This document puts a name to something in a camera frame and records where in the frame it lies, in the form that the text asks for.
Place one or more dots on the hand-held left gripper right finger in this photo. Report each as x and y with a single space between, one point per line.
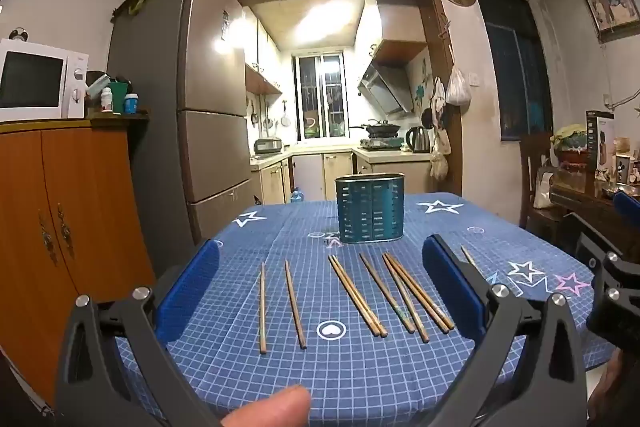
452 287

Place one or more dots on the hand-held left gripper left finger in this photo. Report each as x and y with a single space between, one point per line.
192 289

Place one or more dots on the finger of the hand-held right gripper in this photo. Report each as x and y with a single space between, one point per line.
629 208
591 248

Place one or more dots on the bunch of wooden chopsticks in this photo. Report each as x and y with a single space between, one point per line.
357 294

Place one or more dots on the teal perforated metal utensil holder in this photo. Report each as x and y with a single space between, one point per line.
370 212

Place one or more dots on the person's right forearm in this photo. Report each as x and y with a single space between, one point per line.
617 392

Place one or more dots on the person's left hand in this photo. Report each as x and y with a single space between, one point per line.
272 407

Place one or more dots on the dark wooden sideboard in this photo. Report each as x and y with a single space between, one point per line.
580 202

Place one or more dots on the black printed box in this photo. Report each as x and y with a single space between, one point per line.
599 142

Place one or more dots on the potted flowers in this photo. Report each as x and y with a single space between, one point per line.
571 144

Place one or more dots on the dark wooden chair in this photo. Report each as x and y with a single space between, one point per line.
530 162

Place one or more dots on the blue gas bottle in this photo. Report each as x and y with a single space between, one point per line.
297 196

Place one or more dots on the hanging beige bags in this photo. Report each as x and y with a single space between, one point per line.
440 147

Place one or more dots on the steel electric kettle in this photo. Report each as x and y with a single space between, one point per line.
419 139

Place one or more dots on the blue grid star tablecloth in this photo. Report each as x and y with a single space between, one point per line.
320 372

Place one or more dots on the gas stove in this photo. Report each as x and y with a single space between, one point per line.
382 142

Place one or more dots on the beige kitchen base cabinets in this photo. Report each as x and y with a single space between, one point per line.
310 172

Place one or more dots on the orange wooden cabinet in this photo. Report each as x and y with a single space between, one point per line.
30 227

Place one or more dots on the black wok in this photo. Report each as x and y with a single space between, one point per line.
382 126

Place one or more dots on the dark window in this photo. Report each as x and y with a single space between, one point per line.
515 67

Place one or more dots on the blue and white jar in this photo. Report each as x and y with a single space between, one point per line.
131 104

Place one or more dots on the white hanging plastic bag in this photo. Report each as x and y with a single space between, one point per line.
457 89

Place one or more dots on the green box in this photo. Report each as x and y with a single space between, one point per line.
118 97

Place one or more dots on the steel range hood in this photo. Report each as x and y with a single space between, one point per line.
385 84

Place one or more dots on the bronze three-door refrigerator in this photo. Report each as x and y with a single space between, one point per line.
210 67

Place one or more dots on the barred kitchen window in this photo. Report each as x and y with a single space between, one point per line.
320 94

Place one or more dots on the beige cabinet above range hood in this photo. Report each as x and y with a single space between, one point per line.
400 32

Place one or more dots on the white microwave oven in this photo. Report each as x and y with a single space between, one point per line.
35 79

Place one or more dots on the ceiling light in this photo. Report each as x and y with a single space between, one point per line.
327 17

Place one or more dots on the framed wall picture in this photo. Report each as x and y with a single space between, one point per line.
607 2

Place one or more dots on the dark wooden door frame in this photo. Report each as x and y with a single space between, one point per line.
442 52

